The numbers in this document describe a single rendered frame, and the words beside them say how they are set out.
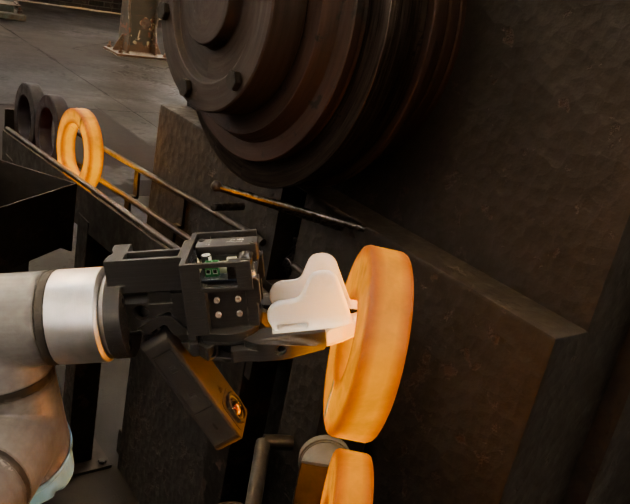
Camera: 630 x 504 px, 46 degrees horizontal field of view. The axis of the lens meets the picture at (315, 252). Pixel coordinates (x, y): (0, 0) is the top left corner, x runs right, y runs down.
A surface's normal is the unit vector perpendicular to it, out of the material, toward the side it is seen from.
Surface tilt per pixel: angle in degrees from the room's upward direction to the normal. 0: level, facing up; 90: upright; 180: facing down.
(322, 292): 89
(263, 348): 91
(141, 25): 90
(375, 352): 68
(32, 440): 42
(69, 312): 63
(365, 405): 99
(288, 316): 89
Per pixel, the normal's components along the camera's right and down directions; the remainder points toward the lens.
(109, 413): 0.19, -0.92
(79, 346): 0.03, 0.52
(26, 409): 0.64, 0.22
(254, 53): -0.80, 0.07
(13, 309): -0.03, -0.28
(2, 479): 0.80, -0.55
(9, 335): 0.00, 0.25
